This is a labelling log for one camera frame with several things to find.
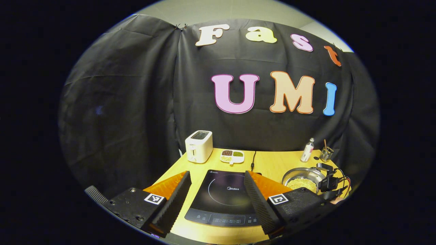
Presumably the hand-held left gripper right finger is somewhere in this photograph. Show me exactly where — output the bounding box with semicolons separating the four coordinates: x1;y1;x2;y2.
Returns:
244;171;336;240

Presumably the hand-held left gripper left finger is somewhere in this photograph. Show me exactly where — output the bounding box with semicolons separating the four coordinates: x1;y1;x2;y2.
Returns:
102;171;192;239

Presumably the heap of yellow soybeans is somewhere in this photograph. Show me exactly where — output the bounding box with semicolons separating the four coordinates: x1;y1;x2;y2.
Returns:
286;178;317;193

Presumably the steel pot with black handle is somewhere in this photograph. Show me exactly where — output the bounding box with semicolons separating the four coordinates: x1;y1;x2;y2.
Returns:
282;167;326;194

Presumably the black induction cooktop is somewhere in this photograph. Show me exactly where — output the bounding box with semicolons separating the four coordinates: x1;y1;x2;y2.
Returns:
184;169;269;228

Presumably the clear glass holder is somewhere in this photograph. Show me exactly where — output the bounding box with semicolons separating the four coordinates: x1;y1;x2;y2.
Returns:
319;146;334;162

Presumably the clear plastic bottle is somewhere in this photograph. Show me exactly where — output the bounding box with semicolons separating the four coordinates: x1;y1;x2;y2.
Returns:
300;138;315;163

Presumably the white divided dish of beans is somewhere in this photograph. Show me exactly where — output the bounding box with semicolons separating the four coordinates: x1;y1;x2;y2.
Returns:
220;149;245;166

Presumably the white toaster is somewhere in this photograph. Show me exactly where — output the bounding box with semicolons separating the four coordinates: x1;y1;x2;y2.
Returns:
185;130;213;164

